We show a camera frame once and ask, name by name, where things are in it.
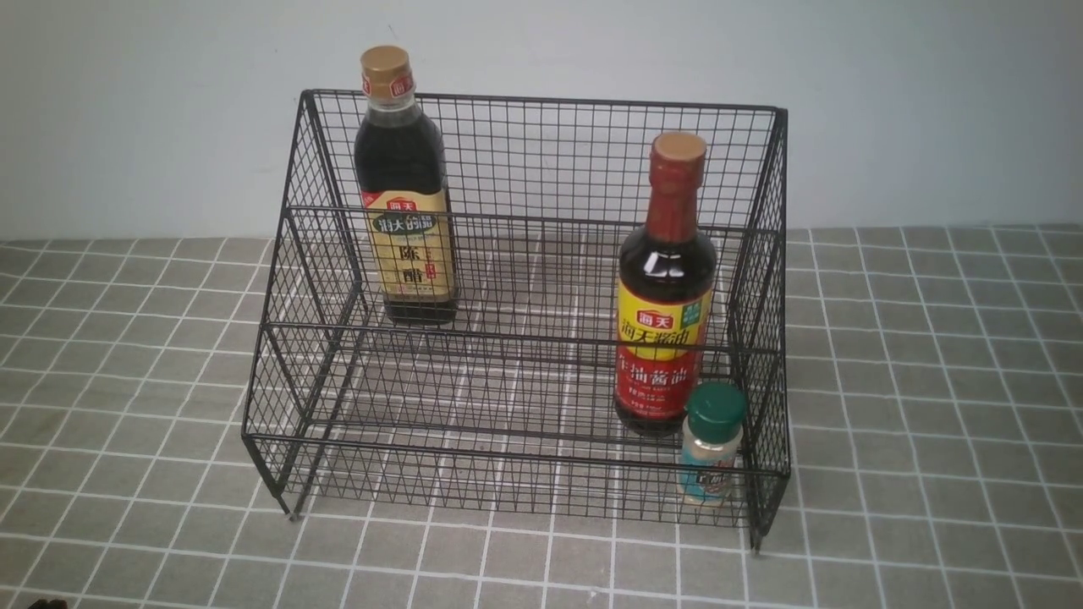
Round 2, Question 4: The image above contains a red-label soy sauce bottle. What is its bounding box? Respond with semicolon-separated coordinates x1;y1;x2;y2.
613;131;718;438

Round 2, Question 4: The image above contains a beige-label vinegar bottle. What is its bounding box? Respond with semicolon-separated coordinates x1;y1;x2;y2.
355;46;457;326

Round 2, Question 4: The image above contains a green-cap seasoning shaker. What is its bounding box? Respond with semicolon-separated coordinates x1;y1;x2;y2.
679;381;747;508

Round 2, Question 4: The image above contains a grey checkered tablecloth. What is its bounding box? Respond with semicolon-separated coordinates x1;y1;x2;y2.
3;225;1080;608

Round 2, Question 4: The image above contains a black wire mesh rack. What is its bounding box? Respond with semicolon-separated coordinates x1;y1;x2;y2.
240;89;790;550

